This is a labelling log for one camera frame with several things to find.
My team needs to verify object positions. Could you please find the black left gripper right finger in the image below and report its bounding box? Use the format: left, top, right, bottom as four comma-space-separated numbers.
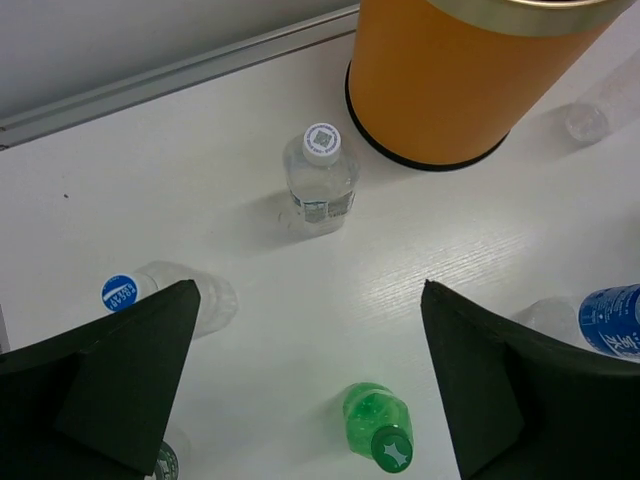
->
421, 281, 639, 479

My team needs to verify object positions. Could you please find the blue label water bottle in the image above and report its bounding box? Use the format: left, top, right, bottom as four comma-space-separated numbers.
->
511, 284, 639, 363

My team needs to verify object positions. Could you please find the clear bottle blue cap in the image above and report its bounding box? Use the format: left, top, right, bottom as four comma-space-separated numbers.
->
101, 261, 239, 340

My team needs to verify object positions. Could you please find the orange bin with gold rim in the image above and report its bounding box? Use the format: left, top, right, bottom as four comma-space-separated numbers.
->
345, 0, 629, 171

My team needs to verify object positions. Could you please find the clear bottle white QR cap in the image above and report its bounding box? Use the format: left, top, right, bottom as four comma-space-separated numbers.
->
283, 122, 359, 237

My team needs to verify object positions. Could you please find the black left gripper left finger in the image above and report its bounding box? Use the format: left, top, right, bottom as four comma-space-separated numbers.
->
1, 280, 200, 479

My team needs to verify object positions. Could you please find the clear bottle green white cap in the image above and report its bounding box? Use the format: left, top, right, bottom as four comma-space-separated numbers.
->
146, 424, 192, 480

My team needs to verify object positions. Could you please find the aluminium rail frame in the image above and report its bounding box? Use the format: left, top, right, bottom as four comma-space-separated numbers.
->
1, 3, 359, 150

